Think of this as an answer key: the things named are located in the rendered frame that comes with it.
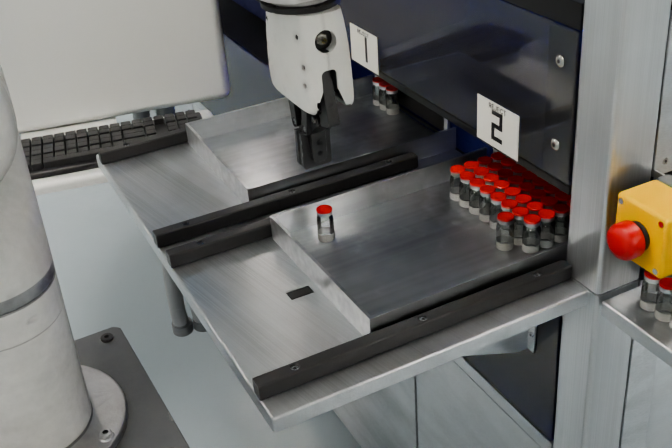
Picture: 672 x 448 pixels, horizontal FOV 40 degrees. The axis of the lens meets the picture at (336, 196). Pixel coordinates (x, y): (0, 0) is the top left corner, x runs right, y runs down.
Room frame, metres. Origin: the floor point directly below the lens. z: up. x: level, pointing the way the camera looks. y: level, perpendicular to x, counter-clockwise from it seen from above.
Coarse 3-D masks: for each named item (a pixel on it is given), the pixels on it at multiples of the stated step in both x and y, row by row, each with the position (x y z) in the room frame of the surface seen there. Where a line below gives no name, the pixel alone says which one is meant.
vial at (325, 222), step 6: (318, 216) 1.00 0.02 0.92; (324, 216) 0.99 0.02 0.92; (330, 216) 1.00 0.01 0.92; (318, 222) 1.00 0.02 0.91; (324, 222) 0.99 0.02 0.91; (330, 222) 0.99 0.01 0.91; (318, 228) 1.00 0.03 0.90; (324, 228) 0.99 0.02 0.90; (330, 228) 0.99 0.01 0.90; (318, 234) 1.00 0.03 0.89; (324, 234) 0.99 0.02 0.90; (330, 234) 0.99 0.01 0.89; (324, 240) 0.99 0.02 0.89; (330, 240) 0.99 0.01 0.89
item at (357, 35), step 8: (352, 24) 1.35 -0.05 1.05; (352, 32) 1.35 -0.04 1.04; (360, 32) 1.33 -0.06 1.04; (352, 40) 1.35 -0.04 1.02; (360, 40) 1.33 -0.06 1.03; (368, 40) 1.30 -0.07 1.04; (376, 40) 1.28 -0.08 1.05; (352, 48) 1.35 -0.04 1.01; (360, 48) 1.33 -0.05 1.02; (368, 48) 1.30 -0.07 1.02; (376, 48) 1.28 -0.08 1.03; (352, 56) 1.35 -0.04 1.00; (360, 56) 1.33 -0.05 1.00; (368, 56) 1.31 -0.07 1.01; (376, 56) 1.28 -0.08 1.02; (368, 64) 1.31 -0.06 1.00; (376, 64) 1.28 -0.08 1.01; (376, 72) 1.28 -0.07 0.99
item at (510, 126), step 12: (480, 96) 1.04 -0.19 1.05; (480, 108) 1.04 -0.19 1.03; (492, 108) 1.02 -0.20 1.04; (504, 108) 1.00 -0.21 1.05; (480, 120) 1.04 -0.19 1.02; (492, 120) 1.02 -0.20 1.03; (504, 120) 1.00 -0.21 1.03; (516, 120) 0.98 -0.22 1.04; (480, 132) 1.04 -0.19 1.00; (504, 132) 1.00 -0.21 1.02; (516, 132) 0.98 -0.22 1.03; (492, 144) 1.02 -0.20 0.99; (504, 144) 1.00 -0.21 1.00; (516, 144) 0.97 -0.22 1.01; (516, 156) 0.97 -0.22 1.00
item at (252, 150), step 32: (192, 128) 1.30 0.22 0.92; (224, 128) 1.35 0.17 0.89; (256, 128) 1.36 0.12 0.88; (288, 128) 1.35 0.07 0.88; (352, 128) 1.33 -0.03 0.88; (384, 128) 1.32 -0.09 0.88; (416, 128) 1.31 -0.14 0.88; (224, 160) 1.25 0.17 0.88; (256, 160) 1.24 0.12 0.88; (288, 160) 1.23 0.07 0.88; (352, 160) 1.16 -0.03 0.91; (256, 192) 1.10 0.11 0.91
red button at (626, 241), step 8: (616, 224) 0.78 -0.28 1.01; (624, 224) 0.78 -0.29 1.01; (632, 224) 0.77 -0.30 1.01; (608, 232) 0.78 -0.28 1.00; (616, 232) 0.77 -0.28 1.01; (624, 232) 0.77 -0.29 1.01; (632, 232) 0.76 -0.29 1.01; (640, 232) 0.77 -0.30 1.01; (608, 240) 0.78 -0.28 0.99; (616, 240) 0.77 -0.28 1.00; (624, 240) 0.76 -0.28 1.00; (632, 240) 0.76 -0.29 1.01; (640, 240) 0.76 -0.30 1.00; (616, 248) 0.77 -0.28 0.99; (624, 248) 0.76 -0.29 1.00; (632, 248) 0.76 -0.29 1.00; (640, 248) 0.76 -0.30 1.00; (616, 256) 0.77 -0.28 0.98; (624, 256) 0.76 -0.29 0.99; (632, 256) 0.76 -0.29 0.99
